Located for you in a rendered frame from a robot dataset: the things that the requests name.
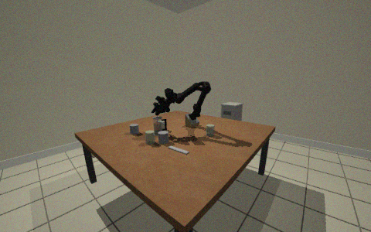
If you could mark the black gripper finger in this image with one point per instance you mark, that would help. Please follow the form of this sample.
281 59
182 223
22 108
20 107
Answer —
160 110
154 109

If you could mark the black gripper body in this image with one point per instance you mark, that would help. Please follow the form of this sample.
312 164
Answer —
165 105

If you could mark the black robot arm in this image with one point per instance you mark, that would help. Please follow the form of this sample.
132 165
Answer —
179 98

